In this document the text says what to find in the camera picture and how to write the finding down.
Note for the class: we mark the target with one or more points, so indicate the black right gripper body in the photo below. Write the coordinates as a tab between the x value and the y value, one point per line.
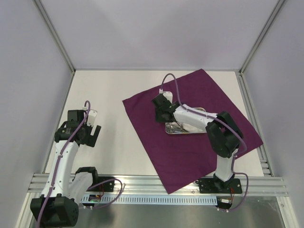
160	115

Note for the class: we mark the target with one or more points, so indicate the stainless steel tray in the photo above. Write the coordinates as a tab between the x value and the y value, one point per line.
203	130

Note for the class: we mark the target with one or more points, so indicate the white gauze pad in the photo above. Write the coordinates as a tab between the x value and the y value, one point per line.
191	128

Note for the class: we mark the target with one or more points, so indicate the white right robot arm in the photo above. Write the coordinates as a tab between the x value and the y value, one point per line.
224	135

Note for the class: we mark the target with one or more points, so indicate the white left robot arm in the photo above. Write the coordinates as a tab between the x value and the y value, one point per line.
58	204

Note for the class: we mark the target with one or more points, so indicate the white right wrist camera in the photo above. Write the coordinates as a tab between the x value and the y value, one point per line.
167	94

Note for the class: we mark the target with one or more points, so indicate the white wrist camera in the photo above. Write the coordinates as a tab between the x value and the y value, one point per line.
91	118
167	94

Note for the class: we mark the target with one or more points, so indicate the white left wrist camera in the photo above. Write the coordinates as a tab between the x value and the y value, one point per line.
91	118

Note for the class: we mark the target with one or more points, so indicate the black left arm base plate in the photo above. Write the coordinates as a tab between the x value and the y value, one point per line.
104	184

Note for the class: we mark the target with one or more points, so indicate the white slotted cable duct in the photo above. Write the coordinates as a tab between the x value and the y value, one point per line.
151	199

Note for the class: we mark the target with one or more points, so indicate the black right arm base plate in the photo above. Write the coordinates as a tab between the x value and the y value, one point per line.
213	186

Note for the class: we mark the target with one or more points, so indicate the aluminium left frame post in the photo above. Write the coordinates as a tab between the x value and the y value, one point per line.
51	28

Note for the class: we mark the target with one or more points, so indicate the aluminium frame post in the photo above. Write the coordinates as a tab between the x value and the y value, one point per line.
51	28
262	35

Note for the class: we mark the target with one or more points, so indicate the aluminium front rail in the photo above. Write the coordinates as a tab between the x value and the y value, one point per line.
152	185

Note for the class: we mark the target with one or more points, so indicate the aluminium right frame post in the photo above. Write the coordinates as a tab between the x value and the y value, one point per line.
262	35

